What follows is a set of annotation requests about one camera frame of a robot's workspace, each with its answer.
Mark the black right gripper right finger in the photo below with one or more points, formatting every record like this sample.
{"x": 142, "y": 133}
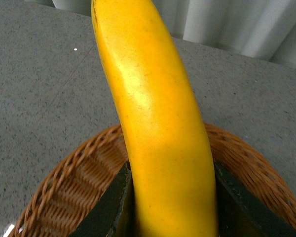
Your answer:
{"x": 241, "y": 214}

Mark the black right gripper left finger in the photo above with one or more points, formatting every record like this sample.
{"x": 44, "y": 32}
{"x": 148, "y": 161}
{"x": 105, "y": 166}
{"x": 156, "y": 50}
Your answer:
{"x": 113, "y": 214}

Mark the large yellow banana front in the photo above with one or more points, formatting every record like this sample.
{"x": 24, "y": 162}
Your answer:
{"x": 166, "y": 140}

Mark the right brown wicker basket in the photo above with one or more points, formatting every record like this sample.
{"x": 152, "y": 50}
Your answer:
{"x": 71, "y": 190}

